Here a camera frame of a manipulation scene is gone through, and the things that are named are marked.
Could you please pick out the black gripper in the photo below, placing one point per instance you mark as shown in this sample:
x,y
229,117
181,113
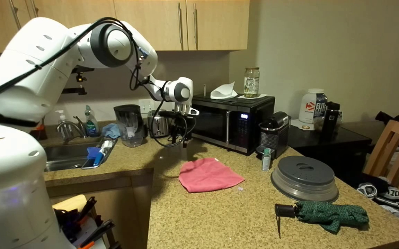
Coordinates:
x,y
179,123

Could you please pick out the pink cloth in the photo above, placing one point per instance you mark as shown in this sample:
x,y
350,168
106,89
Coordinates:
x,y
208,175

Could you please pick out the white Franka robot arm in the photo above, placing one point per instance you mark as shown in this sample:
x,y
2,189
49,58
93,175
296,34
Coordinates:
x,y
28,84

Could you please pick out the silver toaster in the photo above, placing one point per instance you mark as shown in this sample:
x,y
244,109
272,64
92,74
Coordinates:
x,y
158,127

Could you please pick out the black microwave oven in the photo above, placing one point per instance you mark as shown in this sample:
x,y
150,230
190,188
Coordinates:
x,y
236,123

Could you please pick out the blue rag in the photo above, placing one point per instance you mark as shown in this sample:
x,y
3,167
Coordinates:
x,y
111,132

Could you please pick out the blue dish brush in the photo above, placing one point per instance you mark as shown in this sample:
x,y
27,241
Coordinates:
x,y
98,154

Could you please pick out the wooden counter base cabinet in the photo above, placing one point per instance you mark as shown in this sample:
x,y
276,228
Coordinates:
x,y
117,199

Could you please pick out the green dish soap bottle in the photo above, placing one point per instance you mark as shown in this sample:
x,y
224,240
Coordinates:
x,y
91,123

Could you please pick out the small green-capped bottle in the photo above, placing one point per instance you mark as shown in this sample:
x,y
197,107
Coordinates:
x,y
267,160

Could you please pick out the glass jar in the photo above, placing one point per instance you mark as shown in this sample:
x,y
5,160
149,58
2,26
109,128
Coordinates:
x,y
251,84

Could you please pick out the black coffee maker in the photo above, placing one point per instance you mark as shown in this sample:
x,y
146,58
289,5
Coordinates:
x,y
273,132

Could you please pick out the steel sink faucet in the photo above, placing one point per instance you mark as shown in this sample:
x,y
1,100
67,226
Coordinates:
x,y
73,129

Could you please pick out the steel kitchen sink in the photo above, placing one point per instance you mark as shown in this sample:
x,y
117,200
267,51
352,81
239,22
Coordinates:
x,y
70,157

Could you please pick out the clear soap dispenser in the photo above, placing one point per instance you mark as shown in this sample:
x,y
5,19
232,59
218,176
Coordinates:
x,y
63,124

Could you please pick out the grey plastic dome cover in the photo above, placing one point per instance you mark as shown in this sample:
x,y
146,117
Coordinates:
x,y
304,178

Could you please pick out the white plastic jug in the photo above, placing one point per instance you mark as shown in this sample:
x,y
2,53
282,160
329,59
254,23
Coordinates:
x,y
307,109

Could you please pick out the black side table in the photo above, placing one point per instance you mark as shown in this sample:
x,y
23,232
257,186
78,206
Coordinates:
x,y
329,147

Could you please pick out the black drink bottle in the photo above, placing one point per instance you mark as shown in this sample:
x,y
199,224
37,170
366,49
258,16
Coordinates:
x,y
332,118

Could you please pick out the green folded umbrella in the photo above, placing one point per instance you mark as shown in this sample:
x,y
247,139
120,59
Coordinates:
x,y
333,215

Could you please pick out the black and white bag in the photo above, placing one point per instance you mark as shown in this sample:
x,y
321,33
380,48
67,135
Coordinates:
x,y
384,194

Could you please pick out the wooden chair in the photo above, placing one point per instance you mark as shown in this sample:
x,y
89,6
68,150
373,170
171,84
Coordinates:
x,y
394,153

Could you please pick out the dark garment on chair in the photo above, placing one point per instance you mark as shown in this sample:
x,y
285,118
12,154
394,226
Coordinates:
x,y
394,118

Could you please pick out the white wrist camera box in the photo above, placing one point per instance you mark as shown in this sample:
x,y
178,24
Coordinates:
x,y
193,111

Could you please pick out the white wall outlet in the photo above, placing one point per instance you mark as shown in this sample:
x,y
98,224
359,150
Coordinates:
x,y
145,105

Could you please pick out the black camera on rod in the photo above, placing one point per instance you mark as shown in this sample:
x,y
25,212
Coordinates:
x,y
77,88

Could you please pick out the light wooden wall cabinets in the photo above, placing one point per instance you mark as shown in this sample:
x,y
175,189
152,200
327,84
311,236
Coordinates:
x,y
208,23

